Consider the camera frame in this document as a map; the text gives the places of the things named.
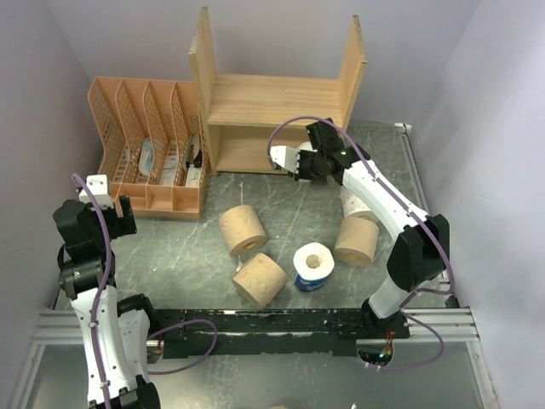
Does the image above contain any ruler set package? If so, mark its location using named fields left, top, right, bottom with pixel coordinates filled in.
left=159, top=143, right=179, bottom=186

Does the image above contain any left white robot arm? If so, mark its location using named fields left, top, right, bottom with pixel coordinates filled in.
left=53, top=196, right=161, bottom=408

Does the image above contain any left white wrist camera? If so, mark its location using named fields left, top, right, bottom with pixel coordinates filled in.
left=85, top=174, right=115, bottom=210

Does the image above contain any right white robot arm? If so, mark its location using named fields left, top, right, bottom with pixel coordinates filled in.
left=284, top=116, right=452, bottom=339

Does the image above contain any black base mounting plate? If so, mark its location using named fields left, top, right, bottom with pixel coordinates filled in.
left=149, top=308, right=410, bottom=359

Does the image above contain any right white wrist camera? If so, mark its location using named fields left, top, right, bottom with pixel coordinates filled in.
left=269, top=146, right=300, bottom=175

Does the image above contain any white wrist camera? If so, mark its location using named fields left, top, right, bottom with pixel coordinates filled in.
left=85, top=174, right=115, bottom=210
left=269, top=146, right=300, bottom=175

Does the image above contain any white stapler box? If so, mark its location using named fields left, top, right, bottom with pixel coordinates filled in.
left=184, top=167, right=203, bottom=187

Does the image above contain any orange plastic desk organizer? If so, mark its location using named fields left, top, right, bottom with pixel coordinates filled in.
left=88, top=77, right=209, bottom=219

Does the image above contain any beige toilet roll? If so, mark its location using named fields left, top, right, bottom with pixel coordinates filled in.
left=232, top=252, right=288, bottom=309
left=219, top=204, right=267, bottom=256
left=333, top=216, right=379, bottom=268

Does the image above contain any white toilet roll blue wrapper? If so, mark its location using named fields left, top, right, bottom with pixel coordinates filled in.
left=293, top=242, right=335, bottom=292

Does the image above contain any white dotted toilet roll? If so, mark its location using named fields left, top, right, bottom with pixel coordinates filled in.
left=340, top=186, right=379, bottom=223

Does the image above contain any wooden two-tier shelf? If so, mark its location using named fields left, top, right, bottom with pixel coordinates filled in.
left=189, top=8, right=367, bottom=174

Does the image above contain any blue correction tape pack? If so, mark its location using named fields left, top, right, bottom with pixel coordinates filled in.
left=138, top=136, right=154, bottom=176

